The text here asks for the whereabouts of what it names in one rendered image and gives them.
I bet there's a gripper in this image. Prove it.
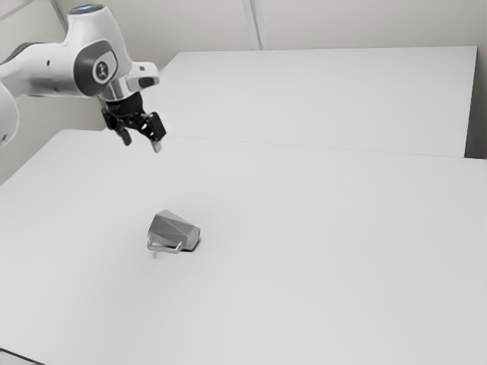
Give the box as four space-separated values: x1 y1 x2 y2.
100 93 167 154

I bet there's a grey faceted mug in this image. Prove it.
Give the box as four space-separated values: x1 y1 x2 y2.
146 209 202 254

